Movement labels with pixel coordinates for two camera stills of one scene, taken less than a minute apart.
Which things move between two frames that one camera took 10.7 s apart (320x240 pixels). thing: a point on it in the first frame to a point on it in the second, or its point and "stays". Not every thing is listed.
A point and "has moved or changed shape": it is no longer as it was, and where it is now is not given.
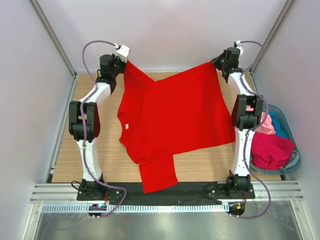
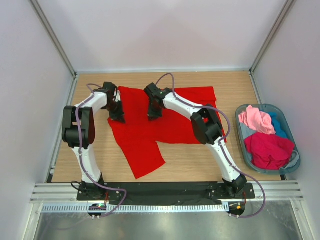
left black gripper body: x=119 y=66 to x=115 y=109
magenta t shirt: x=270 y=152 stays
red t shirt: x=157 y=119 has moved or changed shape
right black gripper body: x=219 y=62 to x=153 y=111
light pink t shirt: x=267 y=127 stays
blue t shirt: x=278 y=127 stays
